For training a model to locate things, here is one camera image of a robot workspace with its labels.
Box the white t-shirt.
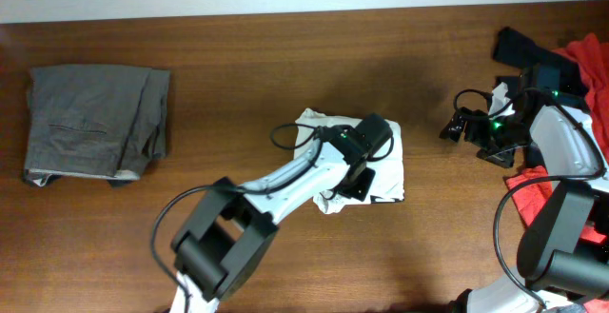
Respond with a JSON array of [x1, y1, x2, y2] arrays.
[[295, 108, 404, 214]]

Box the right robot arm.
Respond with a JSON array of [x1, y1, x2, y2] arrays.
[[440, 65, 608, 312]]

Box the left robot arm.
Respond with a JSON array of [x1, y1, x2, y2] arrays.
[[170, 113, 394, 311]]

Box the black garment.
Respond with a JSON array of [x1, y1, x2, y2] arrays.
[[492, 27, 590, 113]]

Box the red t-shirt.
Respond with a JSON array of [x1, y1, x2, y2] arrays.
[[505, 33, 608, 313]]

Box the folded grey trousers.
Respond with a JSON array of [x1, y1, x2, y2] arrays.
[[23, 64, 171, 187]]

